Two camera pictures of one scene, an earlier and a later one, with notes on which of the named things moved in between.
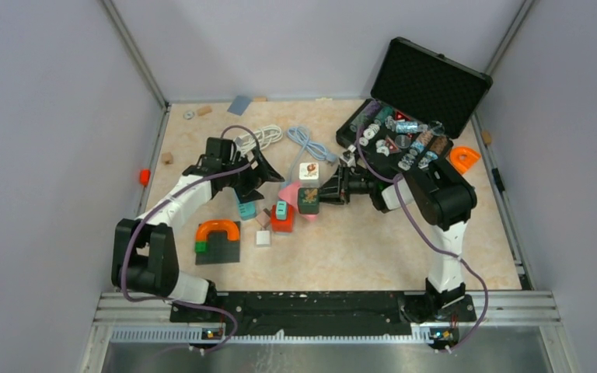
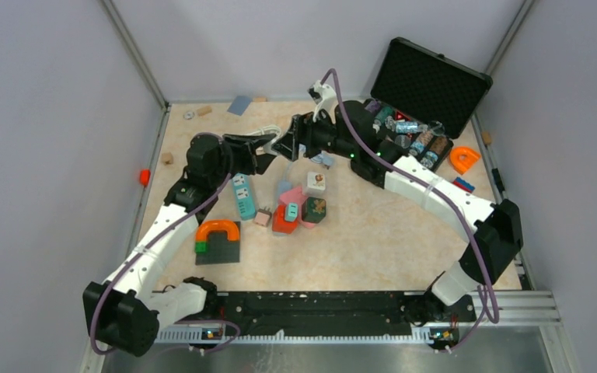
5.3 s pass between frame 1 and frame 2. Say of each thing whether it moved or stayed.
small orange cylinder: stayed
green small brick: stayed
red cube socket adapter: stayed
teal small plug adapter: moved
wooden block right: stayed
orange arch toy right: stayed
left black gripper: moved
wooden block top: stayed
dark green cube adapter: moved
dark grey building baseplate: stayed
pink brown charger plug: stayed
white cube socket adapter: moved
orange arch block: stayed
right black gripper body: moved
